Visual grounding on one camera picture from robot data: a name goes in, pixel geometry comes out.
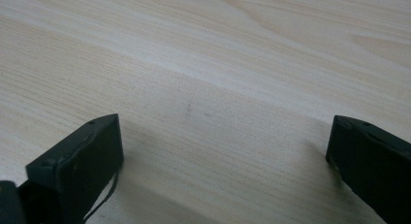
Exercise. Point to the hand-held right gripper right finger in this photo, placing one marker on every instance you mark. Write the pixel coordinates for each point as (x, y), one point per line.
(371, 159)

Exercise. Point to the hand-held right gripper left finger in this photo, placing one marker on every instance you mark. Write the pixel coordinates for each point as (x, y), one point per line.
(84, 162)

